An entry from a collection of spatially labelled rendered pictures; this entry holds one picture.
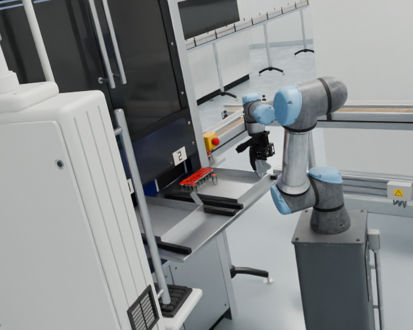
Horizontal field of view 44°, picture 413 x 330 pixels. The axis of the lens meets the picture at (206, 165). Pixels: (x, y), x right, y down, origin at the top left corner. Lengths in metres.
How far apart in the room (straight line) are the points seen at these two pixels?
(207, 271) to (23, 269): 1.29
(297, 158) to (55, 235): 0.81
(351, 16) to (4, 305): 2.56
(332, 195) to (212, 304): 1.05
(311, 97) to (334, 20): 1.87
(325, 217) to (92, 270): 0.95
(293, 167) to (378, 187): 1.28
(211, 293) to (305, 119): 1.32
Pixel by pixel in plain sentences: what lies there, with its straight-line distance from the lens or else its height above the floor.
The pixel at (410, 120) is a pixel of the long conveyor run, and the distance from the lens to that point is 2.71.
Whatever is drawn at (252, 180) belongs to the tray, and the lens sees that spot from 2.23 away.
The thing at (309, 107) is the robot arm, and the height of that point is 1.34.
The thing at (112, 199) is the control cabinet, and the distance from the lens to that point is 1.26.
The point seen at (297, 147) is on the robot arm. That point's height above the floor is 1.19.
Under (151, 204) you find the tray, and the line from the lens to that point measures 2.20.
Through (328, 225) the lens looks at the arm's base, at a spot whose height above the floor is 0.83.
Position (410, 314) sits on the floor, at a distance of 2.83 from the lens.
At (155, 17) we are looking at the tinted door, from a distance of 2.20.
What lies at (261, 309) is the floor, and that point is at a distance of 2.90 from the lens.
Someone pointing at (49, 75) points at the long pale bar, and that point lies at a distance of 1.72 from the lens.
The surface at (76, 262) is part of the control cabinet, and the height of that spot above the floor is 1.16.
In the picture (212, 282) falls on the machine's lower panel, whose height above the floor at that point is 0.31.
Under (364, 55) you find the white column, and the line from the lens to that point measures 3.36.
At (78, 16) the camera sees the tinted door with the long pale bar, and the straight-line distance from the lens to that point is 1.92.
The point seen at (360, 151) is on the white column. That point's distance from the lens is 3.57.
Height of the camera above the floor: 1.77
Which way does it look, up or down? 21 degrees down
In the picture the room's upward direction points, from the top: 11 degrees counter-clockwise
